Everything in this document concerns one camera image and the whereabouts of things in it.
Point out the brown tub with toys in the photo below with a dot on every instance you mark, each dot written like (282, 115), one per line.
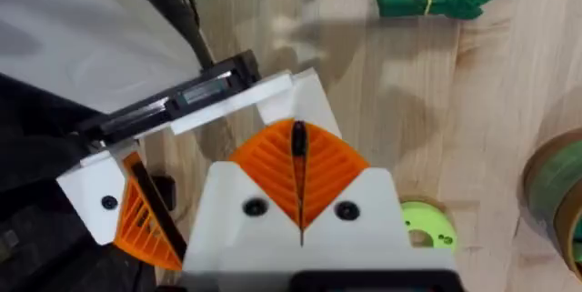
(557, 192)

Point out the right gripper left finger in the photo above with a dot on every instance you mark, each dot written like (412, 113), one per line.
(236, 233)

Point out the flat upright wrist plate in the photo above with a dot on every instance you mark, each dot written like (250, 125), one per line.
(86, 33)

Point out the green disc with holes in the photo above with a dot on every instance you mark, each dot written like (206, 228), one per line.
(432, 224)

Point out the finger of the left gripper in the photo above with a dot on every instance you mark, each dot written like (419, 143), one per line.
(314, 101)

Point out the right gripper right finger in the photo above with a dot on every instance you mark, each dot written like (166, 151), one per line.
(373, 233)

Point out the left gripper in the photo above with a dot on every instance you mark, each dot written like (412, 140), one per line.
(150, 110)

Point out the green asparagus toy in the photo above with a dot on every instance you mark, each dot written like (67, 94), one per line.
(409, 2)

